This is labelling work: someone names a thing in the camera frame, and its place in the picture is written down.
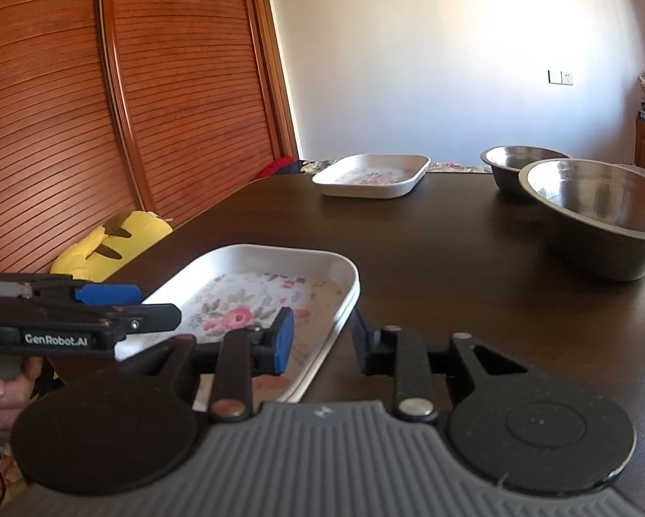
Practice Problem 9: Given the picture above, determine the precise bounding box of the floral white tray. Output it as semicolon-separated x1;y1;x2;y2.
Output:
115;244;360;405
312;154;431;199

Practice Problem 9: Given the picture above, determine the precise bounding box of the small steel bowl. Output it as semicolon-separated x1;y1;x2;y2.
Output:
480;145;570;197

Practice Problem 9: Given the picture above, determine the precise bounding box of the large steel bowl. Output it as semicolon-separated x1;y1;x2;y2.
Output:
519;159;645;283

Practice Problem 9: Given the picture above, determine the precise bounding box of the person's left hand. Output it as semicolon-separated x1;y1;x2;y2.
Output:
0;357;43;442

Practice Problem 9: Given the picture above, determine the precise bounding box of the yellow plush toy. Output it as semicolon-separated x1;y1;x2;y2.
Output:
49;210;173;283

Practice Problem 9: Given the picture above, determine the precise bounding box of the red cloth on bed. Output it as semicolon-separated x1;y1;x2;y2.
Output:
255;155;297;180

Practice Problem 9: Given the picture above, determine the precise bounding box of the floral bed quilt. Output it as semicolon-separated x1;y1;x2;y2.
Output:
299;160;492;174

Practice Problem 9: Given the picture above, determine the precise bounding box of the wooden slatted wardrobe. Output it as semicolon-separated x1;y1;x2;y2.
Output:
0;0;297;272

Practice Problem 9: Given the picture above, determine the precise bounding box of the white wall switch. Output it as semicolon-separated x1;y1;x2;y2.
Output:
548;69;574;87

